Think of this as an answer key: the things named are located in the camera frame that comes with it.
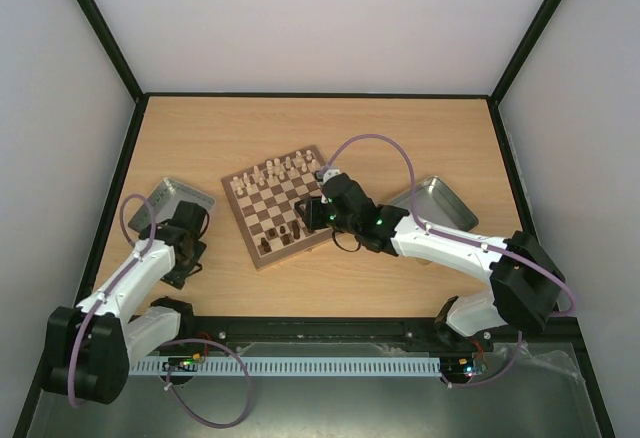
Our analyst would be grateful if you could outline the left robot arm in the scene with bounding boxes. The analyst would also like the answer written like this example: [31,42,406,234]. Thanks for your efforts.
[42,201,210,405]

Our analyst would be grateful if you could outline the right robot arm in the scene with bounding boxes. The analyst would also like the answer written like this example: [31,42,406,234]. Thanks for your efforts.
[294,169,565,350]

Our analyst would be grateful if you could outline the wooden chess board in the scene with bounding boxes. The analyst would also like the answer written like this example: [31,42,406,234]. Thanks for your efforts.
[221,145,331,270]

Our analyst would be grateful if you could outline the left metal tray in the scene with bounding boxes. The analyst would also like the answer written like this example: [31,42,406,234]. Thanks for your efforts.
[127,177,217,232]

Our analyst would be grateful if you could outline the dark rook near corner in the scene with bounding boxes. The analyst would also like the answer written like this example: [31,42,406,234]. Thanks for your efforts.
[260,238,271,253]

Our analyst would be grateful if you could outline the right metal tin tray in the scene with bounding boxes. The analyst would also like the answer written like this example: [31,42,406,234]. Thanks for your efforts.
[415,176,479,232]

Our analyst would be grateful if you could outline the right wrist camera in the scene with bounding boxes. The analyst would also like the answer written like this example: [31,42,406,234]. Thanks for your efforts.
[314,166,342,187]

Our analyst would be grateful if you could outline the black enclosure frame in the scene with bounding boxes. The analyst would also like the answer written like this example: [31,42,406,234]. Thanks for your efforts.
[13,0,615,437]

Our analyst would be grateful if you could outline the light blue slotted cable duct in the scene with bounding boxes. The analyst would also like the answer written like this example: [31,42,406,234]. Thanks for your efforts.
[128,353,442,378]

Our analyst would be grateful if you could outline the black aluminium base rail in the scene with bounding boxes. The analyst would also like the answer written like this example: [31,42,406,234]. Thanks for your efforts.
[189,313,579,354]

